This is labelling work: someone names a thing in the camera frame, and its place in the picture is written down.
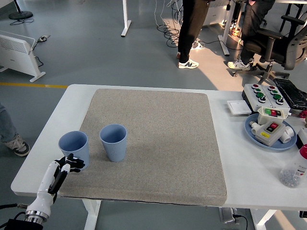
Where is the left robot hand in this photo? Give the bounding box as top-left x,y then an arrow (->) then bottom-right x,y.
28,153 -> 86,215

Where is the blue ribbed cup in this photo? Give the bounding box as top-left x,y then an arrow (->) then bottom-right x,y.
58,130 -> 90,168
99,124 -> 128,162

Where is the white push-button control box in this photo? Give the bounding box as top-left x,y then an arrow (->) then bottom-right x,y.
261,84 -> 292,113
241,83 -> 274,113

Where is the white table leg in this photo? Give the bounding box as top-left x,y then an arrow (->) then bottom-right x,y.
249,209 -> 279,230
83,198 -> 102,230

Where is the person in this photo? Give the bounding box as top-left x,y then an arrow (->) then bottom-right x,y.
177,0 -> 209,69
0,103 -> 31,157
227,0 -> 276,71

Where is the grey-brown mat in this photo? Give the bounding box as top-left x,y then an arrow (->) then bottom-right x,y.
57,88 -> 228,207

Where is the white panel heater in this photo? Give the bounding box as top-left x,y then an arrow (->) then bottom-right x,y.
0,30 -> 46,83
203,0 -> 231,26

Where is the black fan stand base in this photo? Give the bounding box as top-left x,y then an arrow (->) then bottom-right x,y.
9,0 -> 34,20

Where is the white desk leg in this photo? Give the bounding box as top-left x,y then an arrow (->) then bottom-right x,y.
120,0 -> 132,37
218,0 -> 237,57

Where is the white floor power strip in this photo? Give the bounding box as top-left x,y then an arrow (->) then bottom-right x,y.
191,40 -> 206,50

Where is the blue plate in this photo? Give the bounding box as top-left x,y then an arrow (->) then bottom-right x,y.
244,113 -> 298,151

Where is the white pipe fitting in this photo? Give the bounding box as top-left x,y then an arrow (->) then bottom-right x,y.
280,126 -> 295,144
249,121 -> 262,135

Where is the clear bottle with red cap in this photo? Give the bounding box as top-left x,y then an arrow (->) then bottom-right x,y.
278,144 -> 307,189

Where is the black wrapped keyboard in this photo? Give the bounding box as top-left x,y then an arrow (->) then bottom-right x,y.
273,78 -> 307,110

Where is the black office chair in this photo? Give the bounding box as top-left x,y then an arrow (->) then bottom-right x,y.
232,14 -> 307,83

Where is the black power cable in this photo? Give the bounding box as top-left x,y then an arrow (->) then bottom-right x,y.
234,214 -> 249,230

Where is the black floor cable bundle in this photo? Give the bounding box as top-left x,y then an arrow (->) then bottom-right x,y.
157,0 -> 184,47

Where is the white wall switch plate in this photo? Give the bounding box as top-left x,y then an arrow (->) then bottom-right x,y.
226,99 -> 252,116

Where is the grey red rocker switch box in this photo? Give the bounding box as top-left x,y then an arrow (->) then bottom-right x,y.
254,119 -> 286,147

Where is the white green-red button switch box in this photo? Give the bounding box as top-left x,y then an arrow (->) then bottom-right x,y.
257,106 -> 291,125

